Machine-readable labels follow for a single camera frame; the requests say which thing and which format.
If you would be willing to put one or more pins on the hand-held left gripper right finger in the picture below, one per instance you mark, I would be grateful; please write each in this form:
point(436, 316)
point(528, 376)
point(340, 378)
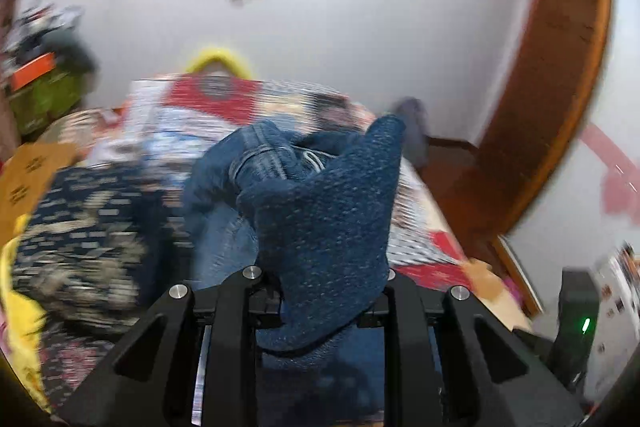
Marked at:
point(405, 307)

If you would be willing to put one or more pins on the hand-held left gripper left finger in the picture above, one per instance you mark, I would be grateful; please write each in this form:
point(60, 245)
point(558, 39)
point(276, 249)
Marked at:
point(235, 307)

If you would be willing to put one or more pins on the blue knit sweater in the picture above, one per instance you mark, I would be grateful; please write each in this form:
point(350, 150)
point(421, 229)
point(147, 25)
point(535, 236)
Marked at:
point(325, 237)

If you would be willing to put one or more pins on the blue denim jacket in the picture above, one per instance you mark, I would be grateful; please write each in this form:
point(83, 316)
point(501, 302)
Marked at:
point(220, 187)

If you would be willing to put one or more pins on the pile of clothes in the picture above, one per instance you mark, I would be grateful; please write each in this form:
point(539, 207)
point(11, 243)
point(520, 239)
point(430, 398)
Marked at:
point(50, 34)

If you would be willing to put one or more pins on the black patterned cloth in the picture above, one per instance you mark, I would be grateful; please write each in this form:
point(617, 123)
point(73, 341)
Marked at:
point(95, 247)

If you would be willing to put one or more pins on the patchwork printed blanket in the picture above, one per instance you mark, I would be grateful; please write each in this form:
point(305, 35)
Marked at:
point(210, 107)

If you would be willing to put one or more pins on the yellow cloth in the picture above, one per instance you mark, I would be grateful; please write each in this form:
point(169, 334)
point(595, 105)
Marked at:
point(20, 322)

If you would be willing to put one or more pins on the tan paw print sheet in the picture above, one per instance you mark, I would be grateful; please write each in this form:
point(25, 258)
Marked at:
point(30, 177)

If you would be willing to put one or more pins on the green patterned bag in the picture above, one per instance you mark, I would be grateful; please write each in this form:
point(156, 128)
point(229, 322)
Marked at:
point(47, 99)

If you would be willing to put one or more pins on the orange box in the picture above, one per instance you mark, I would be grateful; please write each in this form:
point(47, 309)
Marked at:
point(32, 72)

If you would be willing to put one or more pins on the pink heart wall sticker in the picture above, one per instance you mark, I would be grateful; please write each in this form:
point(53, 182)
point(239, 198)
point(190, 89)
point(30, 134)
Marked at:
point(612, 172)

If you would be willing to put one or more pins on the wooden door frame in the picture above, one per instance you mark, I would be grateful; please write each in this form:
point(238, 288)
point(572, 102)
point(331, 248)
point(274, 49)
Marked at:
point(550, 82)

